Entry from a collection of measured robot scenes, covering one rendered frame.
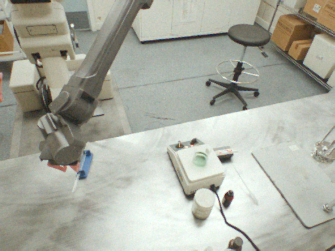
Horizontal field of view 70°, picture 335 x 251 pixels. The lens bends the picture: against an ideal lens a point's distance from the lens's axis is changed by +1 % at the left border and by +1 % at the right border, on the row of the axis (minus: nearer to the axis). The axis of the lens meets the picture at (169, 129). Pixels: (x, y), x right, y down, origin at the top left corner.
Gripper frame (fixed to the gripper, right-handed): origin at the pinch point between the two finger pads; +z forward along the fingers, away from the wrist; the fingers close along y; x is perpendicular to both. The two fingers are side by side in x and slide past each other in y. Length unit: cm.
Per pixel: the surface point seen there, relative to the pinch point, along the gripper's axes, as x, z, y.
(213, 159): 5.4, 0.4, 42.8
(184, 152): 7.9, 0.5, 33.5
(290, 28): 227, 45, 169
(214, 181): -0.2, 4.1, 43.2
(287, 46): 223, 64, 173
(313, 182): 3, 8, 78
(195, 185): -2.4, 3.1, 36.7
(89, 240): -16.5, 9.5, 7.3
